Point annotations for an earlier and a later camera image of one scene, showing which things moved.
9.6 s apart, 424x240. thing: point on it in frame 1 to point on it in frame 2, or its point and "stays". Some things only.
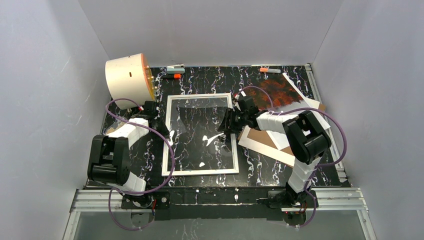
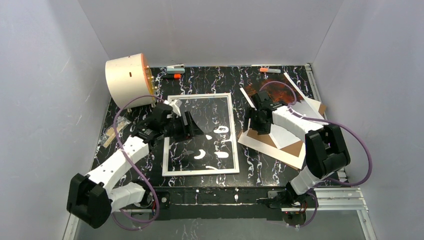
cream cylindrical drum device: x=130 y=78 stays
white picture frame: x=164 y=166 stays
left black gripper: x=160 y=126 to x=183 y=126
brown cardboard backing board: x=262 y=137 stays
